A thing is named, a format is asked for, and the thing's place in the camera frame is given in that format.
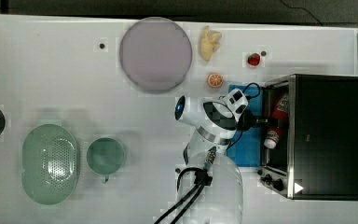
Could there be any red toy strawberry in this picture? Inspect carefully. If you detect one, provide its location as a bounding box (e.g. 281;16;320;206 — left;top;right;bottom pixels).
247;53;261;66

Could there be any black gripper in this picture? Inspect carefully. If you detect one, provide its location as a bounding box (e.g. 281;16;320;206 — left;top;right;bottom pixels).
237;110;269;132

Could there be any grey round plate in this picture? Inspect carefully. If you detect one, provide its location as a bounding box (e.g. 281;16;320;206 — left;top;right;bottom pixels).
119;17;193;91

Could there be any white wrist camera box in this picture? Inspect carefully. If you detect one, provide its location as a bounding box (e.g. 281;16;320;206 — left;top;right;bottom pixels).
223;88;249;120

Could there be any red plush ketchup bottle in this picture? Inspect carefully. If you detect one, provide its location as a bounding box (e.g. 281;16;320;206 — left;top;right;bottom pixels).
264;92;289;149

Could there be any blue oven door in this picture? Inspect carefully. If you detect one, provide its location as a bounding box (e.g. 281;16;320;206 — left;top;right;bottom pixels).
227;85;263;167

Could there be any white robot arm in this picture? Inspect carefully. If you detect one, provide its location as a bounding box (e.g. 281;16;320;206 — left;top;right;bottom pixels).
169;89;250;224

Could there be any green plastic colander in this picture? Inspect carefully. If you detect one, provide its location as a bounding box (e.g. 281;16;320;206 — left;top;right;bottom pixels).
21;124;78;205

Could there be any orange slice toy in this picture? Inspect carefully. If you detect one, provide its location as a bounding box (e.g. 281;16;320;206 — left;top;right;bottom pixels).
206;73;224;88

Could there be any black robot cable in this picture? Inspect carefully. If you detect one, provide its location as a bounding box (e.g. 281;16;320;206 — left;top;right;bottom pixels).
153;82;262;224

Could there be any yellow plush banana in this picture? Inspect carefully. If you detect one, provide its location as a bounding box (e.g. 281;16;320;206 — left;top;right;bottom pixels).
199;26;222;62

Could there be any green measuring cup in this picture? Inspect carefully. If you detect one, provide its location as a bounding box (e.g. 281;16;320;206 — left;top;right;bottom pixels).
86;137;126;184

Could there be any black toaster oven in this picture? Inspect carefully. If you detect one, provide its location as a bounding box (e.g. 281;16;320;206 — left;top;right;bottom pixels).
258;74;358;201

